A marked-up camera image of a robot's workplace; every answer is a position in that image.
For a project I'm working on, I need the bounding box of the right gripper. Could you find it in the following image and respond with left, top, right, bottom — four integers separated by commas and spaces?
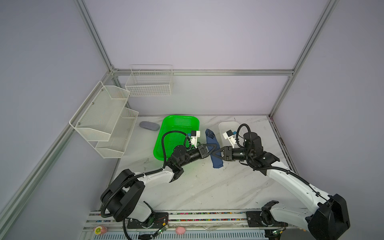
211, 146, 252, 162

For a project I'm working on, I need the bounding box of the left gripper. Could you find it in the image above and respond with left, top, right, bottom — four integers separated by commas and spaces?
179, 143, 217, 168

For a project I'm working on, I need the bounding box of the dark blue paper napkin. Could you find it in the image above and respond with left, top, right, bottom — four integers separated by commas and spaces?
205, 129, 224, 169

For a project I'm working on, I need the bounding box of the green plastic basket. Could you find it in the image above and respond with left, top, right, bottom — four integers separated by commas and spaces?
153, 115, 200, 161

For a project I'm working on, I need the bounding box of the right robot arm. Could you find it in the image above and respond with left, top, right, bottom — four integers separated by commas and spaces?
215, 131, 351, 240

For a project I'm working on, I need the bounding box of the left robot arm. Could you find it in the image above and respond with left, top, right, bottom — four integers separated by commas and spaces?
100, 144, 218, 225

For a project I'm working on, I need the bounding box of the white rectangular tray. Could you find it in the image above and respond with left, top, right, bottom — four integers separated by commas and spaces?
218, 121, 240, 143

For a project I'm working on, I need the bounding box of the grey oval pouch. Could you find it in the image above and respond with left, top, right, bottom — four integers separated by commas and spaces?
139, 121, 160, 132

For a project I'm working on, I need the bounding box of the pink toy ball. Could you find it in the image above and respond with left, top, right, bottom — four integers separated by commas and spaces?
175, 227, 186, 235

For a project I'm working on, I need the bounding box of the white mesh two-tier shelf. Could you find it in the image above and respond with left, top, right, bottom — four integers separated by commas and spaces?
69, 82, 139, 159

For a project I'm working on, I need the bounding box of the pink green toy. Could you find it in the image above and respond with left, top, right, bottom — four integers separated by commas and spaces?
94, 225, 108, 236

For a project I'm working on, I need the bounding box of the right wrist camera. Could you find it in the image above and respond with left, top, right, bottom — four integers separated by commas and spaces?
223, 130, 237, 148

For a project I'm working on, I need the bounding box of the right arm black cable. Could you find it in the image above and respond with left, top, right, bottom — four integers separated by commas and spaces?
235, 123, 253, 149

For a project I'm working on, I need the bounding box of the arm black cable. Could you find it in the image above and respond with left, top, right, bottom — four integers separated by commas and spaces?
100, 130, 193, 240
235, 123, 253, 149

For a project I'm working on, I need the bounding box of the white wire basket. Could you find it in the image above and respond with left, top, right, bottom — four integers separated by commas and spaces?
125, 65, 174, 97

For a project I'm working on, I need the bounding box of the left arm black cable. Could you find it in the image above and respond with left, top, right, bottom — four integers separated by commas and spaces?
100, 130, 193, 240

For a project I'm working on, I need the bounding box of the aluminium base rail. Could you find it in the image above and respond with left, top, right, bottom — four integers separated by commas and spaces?
80, 209, 305, 240

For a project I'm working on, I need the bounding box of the aluminium frame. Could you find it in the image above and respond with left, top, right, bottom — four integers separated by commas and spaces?
1, 1, 338, 239

